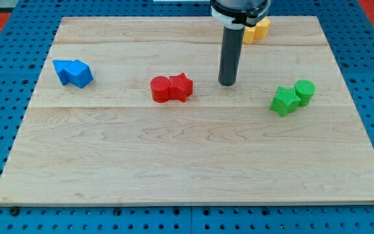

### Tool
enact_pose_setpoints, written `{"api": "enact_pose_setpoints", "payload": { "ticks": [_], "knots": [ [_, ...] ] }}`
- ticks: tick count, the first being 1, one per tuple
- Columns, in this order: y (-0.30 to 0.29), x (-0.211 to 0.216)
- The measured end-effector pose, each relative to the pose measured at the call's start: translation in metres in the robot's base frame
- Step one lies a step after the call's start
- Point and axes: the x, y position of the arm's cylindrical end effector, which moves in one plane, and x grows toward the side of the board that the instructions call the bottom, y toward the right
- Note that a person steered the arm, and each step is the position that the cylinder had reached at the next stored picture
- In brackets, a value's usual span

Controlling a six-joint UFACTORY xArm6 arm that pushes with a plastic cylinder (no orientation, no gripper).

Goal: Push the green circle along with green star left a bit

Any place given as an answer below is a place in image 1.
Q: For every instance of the yellow hexagon block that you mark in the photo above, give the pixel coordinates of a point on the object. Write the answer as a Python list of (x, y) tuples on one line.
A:
[(262, 28)]

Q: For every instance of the red cylinder block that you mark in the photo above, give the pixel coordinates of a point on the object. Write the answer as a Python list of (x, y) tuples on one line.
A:
[(160, 89)]

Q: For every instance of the green cylinder block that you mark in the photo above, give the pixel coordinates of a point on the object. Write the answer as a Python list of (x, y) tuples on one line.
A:
[(305, 90)]

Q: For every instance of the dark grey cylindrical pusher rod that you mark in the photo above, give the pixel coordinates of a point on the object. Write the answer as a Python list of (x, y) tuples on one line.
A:
[(230, 55)]

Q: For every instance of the blue triangle block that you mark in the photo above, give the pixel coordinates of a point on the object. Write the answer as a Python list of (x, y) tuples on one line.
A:
[(60, 66)]

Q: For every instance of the green star block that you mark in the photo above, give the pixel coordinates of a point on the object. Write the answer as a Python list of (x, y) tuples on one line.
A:
[(285, 101)]

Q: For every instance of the blue cube block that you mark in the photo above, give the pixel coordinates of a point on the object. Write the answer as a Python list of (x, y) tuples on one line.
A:
[(79, 73)]

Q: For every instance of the red star block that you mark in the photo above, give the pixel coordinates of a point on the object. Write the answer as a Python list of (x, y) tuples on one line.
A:
[(180, 87)]

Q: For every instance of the wooden board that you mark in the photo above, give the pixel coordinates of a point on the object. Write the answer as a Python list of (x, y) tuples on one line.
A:
[(110, 144)]

